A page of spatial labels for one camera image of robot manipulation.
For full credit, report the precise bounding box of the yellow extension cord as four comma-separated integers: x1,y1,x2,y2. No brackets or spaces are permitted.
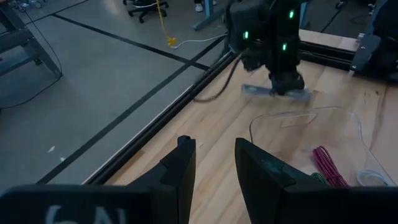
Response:
154,0,178,49

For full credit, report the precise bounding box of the white USB-C cable bundle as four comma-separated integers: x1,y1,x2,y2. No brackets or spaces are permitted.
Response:
355,169,391,187

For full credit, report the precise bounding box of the black aluminium table frame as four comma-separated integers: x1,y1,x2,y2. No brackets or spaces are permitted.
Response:
81,40,374,187

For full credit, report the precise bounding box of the white floor cable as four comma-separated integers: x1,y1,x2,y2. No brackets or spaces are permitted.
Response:
172,33,229,50

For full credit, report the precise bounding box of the maroon USB-C cable bundle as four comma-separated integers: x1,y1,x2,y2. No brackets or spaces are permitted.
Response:
312,145,349,188

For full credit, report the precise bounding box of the person's shoe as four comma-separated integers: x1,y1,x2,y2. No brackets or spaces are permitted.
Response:
194,0,218,13

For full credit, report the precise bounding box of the blue-grey table leg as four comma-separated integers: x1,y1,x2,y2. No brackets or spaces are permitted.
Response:
192,0,231,32

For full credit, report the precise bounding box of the grey metal table leg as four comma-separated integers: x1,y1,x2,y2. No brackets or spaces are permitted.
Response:
0,2,63,78

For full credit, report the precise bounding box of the green USB-C cable bundle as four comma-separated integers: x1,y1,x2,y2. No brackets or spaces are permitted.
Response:
310,172,328,185

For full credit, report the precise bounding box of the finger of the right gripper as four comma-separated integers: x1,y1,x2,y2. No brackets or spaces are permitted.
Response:
269,73,289,96
287,73,305,95

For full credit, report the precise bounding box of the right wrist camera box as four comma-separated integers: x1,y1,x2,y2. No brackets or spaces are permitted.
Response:
241,51,269,73

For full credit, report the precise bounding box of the black office chair base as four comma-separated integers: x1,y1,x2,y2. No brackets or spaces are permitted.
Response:
123,0,170,24

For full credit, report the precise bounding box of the clear plastic bin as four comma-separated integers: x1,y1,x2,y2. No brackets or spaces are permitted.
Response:
248,106,396,187

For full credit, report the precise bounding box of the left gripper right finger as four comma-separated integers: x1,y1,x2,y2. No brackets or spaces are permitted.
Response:
234,138,398,224

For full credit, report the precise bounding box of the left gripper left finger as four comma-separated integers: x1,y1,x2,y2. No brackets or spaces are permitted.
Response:
0,135,197,224

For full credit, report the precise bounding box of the grey braided USB-C cable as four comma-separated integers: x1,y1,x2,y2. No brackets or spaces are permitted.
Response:
241,83,312,103

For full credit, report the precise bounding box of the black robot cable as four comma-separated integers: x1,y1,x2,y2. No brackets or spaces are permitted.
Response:
192,52,243,103

